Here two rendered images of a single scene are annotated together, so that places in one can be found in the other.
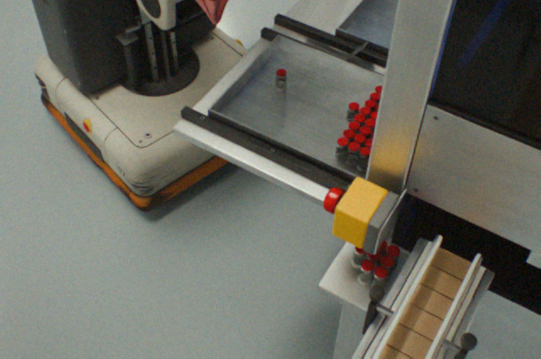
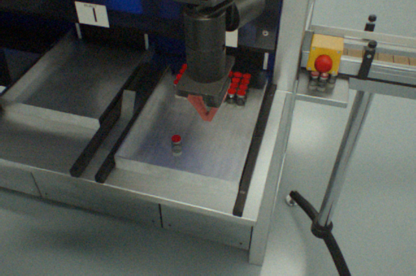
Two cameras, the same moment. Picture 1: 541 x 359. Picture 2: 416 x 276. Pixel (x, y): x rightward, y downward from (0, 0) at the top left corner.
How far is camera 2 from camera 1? 1.28 m
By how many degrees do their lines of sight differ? 67
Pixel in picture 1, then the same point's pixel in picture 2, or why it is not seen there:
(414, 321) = (356, 51)
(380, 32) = (85, 104)
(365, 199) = (327, 39)
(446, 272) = not seen: hidden behind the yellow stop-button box
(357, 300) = (345, 86)
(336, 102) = (182, 117)
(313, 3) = (40, 154)
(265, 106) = (203, 158)
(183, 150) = not seen: outside the picture
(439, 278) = not seen: hidden behind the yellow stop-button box
